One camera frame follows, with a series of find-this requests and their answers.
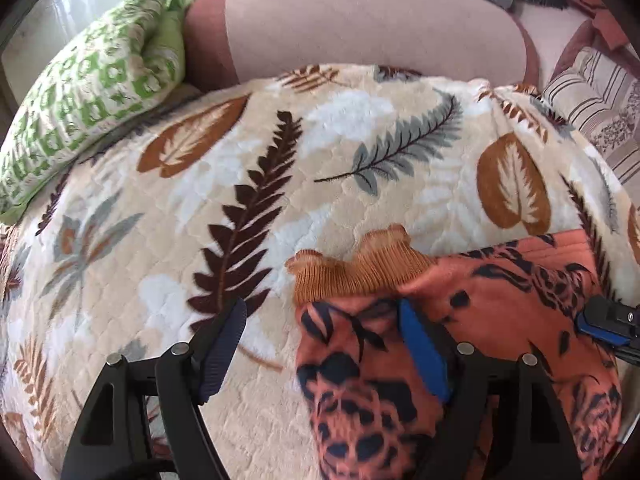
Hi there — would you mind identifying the striped floral pillow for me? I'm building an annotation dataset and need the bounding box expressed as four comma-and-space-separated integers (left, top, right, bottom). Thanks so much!
542, 47, 639, 203

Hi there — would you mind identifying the orange floral blouse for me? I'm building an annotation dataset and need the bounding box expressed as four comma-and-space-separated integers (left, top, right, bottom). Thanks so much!
286, 224, 622, 479

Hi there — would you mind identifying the pink sofa cushion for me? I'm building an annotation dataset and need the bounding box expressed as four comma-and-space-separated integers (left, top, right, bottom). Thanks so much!
512, 0, 591, 86

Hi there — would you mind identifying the pink bolster cushion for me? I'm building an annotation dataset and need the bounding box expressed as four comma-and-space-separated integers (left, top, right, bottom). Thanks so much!
183, 0, 539, 92

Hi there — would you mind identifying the rust red cloth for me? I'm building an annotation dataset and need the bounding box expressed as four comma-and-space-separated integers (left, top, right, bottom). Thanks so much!
567, 0, 630, 50

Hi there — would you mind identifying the leaf-pattern fleece blanket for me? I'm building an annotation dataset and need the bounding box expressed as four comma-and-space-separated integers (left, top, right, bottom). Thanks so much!
1, 65, 639, 479

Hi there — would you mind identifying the green white checkered pillow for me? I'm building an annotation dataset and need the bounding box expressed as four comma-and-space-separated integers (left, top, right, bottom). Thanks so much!
1, 0, 194, 224

